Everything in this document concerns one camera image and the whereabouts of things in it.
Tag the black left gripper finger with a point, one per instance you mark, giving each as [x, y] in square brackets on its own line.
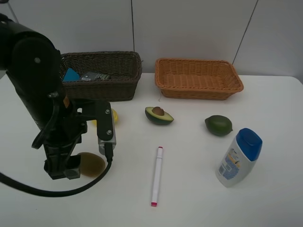
[55, 164]
[72, 167]

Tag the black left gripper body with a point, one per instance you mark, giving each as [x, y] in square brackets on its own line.
[66, 131]

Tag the brown kiwi fruit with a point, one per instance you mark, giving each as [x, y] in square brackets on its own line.
[91, 165]

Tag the yellow lemon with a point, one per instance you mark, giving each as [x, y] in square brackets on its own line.
[115, 118]

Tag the green whiteboard eraser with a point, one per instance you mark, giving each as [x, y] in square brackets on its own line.
[71, 76]

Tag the white marker red caps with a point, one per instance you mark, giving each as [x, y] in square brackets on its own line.
[157, 177]

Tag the halved avocado with pit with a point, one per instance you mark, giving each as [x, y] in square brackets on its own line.
[158, 116]

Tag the whole dark green avocado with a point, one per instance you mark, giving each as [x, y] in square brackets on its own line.
[218, 125]

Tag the white bottle blue cap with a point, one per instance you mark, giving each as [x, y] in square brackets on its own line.
[240, 158]

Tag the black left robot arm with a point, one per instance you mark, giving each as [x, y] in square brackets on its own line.
[32, 64]

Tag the dark packaged card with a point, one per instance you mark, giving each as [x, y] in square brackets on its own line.
[90, 76]

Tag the dark brown wicker basket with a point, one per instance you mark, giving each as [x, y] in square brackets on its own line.
[123, 68]

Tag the orange wicker basket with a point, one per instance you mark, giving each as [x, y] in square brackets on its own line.
[196, 79]

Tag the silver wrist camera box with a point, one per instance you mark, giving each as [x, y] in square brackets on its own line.
[106, 139]

